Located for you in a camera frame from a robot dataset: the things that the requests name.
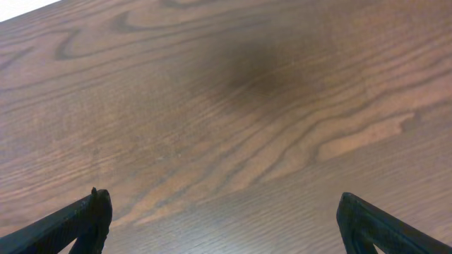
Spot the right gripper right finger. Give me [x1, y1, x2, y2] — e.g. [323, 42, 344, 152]
[336, 193, 451, 254]

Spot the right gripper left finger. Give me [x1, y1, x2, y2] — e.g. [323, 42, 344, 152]
[1, 188, 112, 254]

